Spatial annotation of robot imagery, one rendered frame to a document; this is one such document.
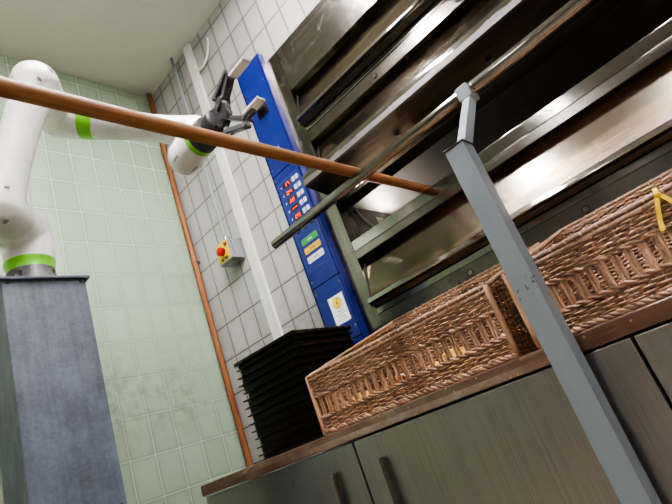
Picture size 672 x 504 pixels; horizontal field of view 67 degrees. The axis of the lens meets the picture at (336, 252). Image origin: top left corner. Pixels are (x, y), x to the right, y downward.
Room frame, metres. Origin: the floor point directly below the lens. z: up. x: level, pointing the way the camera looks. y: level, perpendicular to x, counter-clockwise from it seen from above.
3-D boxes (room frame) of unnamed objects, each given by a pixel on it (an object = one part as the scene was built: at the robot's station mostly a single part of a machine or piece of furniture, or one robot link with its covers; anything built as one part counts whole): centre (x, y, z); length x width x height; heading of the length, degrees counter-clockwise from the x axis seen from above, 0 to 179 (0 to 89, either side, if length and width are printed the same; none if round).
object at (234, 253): (2.04, 0.44, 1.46); 0.10 x 0.07 x 0.10; 53
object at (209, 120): (1.20, 0.17, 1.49); 0.09 x 0.07 x 0.08; 53
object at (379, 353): (1.33, -0.17, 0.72); 0.56 x 0.49 x 0.28; 53
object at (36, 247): (1.23, 0.81, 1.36); 0.16 x 0.13 x 0.19; 13
